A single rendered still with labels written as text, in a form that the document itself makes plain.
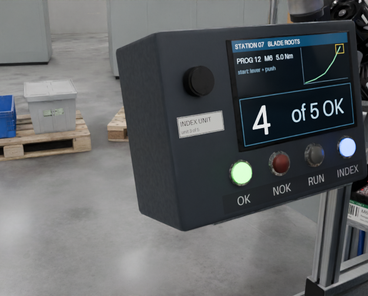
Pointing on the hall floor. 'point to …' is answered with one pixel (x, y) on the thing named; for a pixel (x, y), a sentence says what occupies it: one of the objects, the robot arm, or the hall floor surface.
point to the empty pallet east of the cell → (118, 127)
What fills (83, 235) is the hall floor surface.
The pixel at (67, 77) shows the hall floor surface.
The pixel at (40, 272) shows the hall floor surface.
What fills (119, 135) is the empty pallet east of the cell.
